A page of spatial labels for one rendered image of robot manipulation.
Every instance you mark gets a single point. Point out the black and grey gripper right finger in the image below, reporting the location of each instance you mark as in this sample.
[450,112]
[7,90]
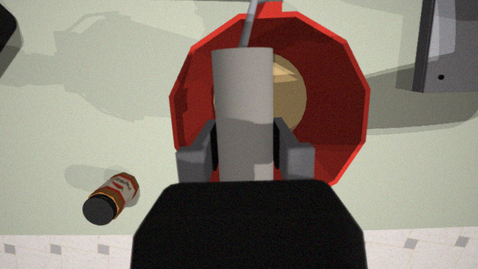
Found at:
[294,159]

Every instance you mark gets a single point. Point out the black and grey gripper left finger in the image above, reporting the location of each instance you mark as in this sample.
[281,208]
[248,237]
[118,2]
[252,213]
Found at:
[195,163]

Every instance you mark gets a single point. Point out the paprika spice jar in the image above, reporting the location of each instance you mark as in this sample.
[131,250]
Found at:
[108,201]

